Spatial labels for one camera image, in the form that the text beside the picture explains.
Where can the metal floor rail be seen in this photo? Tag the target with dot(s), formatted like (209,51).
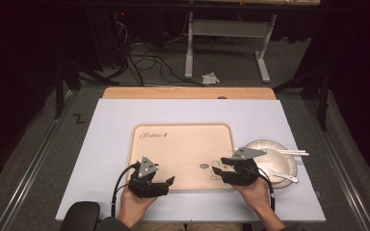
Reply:
(32,173)
(340,173)

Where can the white chopstick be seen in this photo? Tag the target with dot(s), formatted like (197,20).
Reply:
(297,154)
(290,151)

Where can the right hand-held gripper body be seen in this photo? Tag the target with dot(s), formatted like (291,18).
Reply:
(244,170)

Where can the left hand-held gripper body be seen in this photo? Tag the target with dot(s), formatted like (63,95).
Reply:
(143,179)

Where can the white desk frame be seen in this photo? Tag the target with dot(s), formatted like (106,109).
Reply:
(228,28)

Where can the black metal stand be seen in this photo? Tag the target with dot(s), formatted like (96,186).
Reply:
(59,93)
(324,96)

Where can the white plate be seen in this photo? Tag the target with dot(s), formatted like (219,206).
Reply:
(297,166)

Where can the person's left hand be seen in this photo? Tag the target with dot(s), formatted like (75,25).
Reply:
(135,205)

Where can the white board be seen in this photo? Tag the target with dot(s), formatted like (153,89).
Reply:
(109,128)

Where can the person's right hand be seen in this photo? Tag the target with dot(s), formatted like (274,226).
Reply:
(253,195)

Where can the crumpled white paper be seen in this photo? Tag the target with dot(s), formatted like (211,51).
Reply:
(210,78)

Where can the beige tray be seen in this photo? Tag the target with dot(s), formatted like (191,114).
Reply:
(181,154)

